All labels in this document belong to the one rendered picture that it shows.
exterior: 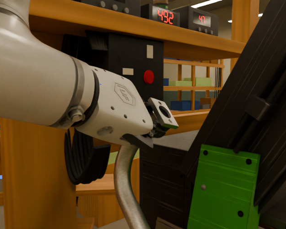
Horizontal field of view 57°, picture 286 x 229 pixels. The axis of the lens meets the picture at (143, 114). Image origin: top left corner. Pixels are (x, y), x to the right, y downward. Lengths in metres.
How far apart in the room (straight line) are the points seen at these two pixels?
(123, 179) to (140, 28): 0.33
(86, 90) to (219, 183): 0.33
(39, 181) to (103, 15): 0.38
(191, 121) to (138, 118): 0.78
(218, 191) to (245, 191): 0.05
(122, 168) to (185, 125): 0.64
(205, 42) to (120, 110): 0.52
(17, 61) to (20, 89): 0.02
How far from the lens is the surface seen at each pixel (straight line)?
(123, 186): 0.47
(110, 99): 0.32
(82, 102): 0.29
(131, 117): 0.33
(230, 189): 0.51
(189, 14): 0.81
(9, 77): 0.25
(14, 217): 0.65
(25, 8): 0.34
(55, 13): 0.50
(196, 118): 1.13
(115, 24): 0.57
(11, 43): 0.26
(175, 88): 5.96
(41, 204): 0.65
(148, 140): 0.37
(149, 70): 0.64
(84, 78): 0.29
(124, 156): 0.46
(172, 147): 0.66
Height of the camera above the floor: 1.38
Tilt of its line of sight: 6 degrees down
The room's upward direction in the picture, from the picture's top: straight up
